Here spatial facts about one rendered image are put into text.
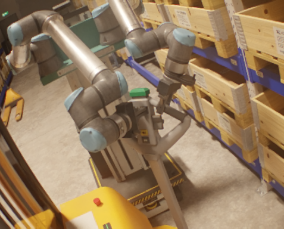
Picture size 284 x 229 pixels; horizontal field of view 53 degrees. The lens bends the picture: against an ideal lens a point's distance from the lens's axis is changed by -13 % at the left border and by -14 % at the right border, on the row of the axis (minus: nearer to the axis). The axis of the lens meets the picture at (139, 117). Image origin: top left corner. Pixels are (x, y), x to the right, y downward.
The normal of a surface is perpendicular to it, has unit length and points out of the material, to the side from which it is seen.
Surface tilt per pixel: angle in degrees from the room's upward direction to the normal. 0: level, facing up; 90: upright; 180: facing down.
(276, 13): 90
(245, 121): 90
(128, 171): 90
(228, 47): 90
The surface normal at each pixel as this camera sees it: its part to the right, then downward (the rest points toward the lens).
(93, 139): -0.48, 0.39
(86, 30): 0.29, 0.37
